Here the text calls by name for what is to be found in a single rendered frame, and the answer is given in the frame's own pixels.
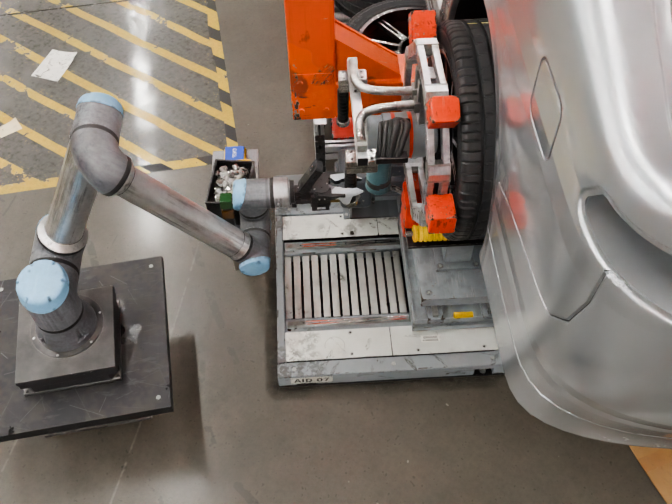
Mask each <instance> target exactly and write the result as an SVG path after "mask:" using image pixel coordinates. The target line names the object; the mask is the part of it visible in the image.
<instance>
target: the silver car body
mask: <svg viewBox="0 0 672 504"><path fill-rule="evenodd" d="M484 2H485V6H486V10H487V15H488V21H489V26H490V33H491V40H492V49H493V59H494V73H495V93H496V145H495V165H494V179H493V190H492V199H491V206H490V213H489V219H488V226H487V230H486V235H485V239H484V243H483V246H482V250H481V252H480V255H479V257H480V262H481V267H482V272H483V276H484V281H485V286H486V290H487V295H488V300H489V305H490V309H491V314H492V319H493V323H494V328H495V333H496V337H497V342H498V347H499V352H500V356H501V361H502V365H503V370H504V374H505V378H506V380H507V383H508V386H509V389H510V391H511V393H512V394H513V396H514V397H515V399H516V401H517V402H518V403H519V404H520V405H521V406H522V407H523V408H524V409H525V410H526V411H527V412H528V413H529V414H530V415H532V416H534V417H535V418H537V419H539V420H540V421H542V422H544V423H545V424H547V425H549V426H552V427H554V428H557V429H559V430H562V431H564V432H567V433H571V434H574V435H578V436H581V437H585V438H589V439H594V440H599V441H604V442H609V443H616V444H623V445H630V446H639V447H649V448H663V449H672V0H484Z"/></svg>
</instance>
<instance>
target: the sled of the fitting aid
mask: <svg viewBox="0 0 672 504"><path fill-rule="evenodd" d="M398 231H399V239H400V246H401V253H402V261H403V268H404V275H405V282H406V290H407V297H408V304H409V311H410V319H411V326H412V331H429V330H447V329H465V328H482V327H494V323H493V319H492V314H491V309H490V305H489V303H474V304H456V305H438V306H421V305H420V298H419V291H418V285H417V278H416V271H415V264H414V258H413V251H412V249H408V247H407V240H406V237H403V232H402V225H401V218H400V213H399V215H398Z"/></svg>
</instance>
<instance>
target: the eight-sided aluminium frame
mask: <svg viewBox="0 0 672 504"><path fill-rule="evenodd" d="M430 56H431V60H432V65H433V67H434V70H435V75H436V84H431V80H430V75H429V70H428V65H427V58H429V57H430ZM412 64H418V68H419V74H420V79H421V84H422V92H423V103H424V111H425V143H426V162H425V171H424V159H423V157H418V158H408V163H403V167H404V175H405V176H406V184H407V190H408V197H409V203H410V214H411V218H412V220H414V221H416V222H417V223H418V224H419V225H420V226H422V227H425V226H426V225H427V223H426V217H425V214H424V209H425V201H426V196H427V195H433V188H434V183H439V187H438V194H447V192H448V186H449V182H450V181H451V162H450V137H449V128H440V140H441V159H437V160H435V150H434V129H428V128H427V113H426V104H427V102H428V101H429V99H430V98H431V97H432V96H448V95H449V89H448V83H446V78H445V74H444V69H443V64H442V60H441V55H440V51H439V42H438V41H437V38H421V39H414V41H413V42H412V43H411V44H410V45H409V46H406V50H405V67H404V80H403V86H411V75H412ZM405 100H413V99H412V97H411V95H403V96H401V101H405ZM412 173H418V179H419V187H420V193H421V199H422V203H417V200H416V193H415V187H414V181H413V175H412Z"/></svg>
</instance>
